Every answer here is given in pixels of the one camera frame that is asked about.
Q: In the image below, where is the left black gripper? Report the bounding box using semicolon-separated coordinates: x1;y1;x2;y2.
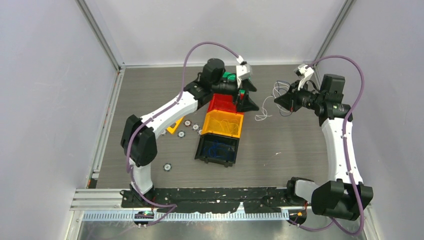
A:
211;77;259;112

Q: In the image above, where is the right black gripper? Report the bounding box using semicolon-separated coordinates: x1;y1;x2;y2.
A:
274;80;325;113

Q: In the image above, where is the multicolour wire bundle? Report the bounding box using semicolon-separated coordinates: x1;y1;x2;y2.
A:
254;81;294;122

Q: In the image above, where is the blue wire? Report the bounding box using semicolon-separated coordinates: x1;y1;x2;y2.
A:
202;141;237;161

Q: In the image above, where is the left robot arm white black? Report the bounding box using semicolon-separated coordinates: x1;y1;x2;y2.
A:
120;58;259;207

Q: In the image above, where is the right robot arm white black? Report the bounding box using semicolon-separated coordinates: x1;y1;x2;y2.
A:
274;74;374;221

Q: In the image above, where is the red plastic bin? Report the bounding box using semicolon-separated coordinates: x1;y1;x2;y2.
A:
207;93;237;113

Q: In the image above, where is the yellow plastic bin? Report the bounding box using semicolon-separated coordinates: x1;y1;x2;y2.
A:
201;110;244;139

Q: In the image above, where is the green plastic bin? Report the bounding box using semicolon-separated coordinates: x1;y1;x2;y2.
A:
222;72;237;82

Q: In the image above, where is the black plastic bin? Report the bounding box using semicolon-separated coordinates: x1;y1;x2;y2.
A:
194;133;240;168

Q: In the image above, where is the round disc middle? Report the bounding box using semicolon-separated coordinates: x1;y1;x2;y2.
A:
192;124;200;131

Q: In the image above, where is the round disc red centre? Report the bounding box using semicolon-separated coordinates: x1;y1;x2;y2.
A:
184;120;192;127

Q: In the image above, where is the round disc lower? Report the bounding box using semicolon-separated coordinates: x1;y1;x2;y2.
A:
177;131;186;138

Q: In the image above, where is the yellow triangular plastic piece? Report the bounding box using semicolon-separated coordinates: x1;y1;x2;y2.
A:
166;117;184;135

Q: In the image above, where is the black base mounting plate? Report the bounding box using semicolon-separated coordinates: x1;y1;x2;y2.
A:
119;186;311;214

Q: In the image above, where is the lone round disc front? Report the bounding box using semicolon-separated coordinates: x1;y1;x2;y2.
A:
163;163;172;172

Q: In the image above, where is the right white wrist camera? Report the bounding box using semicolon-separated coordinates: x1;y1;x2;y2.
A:
294;64;315;91

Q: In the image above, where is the aluminium frame rail front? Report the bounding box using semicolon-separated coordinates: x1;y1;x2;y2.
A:
70;189;312;225

